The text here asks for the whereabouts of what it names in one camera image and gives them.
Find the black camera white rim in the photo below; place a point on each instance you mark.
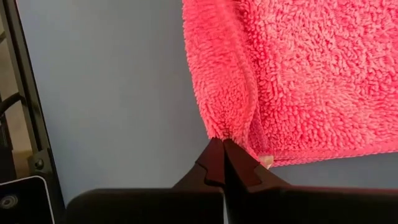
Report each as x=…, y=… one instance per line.
x=21, y=202

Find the black metal table frame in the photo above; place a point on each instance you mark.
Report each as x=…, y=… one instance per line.
x=25, y=81

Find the blue-grey table mat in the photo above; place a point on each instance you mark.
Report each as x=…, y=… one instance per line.
x=109, y=93

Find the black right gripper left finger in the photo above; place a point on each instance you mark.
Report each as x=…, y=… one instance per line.
x=140, y=208

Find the wooden table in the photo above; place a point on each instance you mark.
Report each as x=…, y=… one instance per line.
x=15, y=133

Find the pink terry towel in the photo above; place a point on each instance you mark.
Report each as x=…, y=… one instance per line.
x=295, y=77

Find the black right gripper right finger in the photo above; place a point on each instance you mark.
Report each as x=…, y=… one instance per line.
x=311, y=208

